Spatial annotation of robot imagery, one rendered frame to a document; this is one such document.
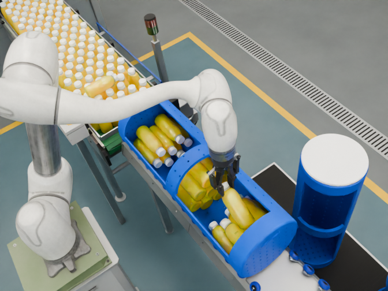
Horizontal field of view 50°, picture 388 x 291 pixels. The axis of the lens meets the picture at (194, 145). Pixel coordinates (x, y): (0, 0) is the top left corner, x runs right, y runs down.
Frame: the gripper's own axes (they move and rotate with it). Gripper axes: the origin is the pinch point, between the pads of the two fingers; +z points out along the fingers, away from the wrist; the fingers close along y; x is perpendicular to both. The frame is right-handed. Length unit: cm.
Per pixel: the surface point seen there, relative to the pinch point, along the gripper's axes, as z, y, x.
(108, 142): 35, -17, 79
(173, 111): 4.1, 8.5, 47.2
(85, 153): 44, -29, 88
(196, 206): 21.3, -8.1, 11.3
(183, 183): 13.2, -7.5, 19.0
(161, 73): 37, 35, 106
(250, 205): 11.5, 5.7, -7.2
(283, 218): 3.2, 7.8, -21.7
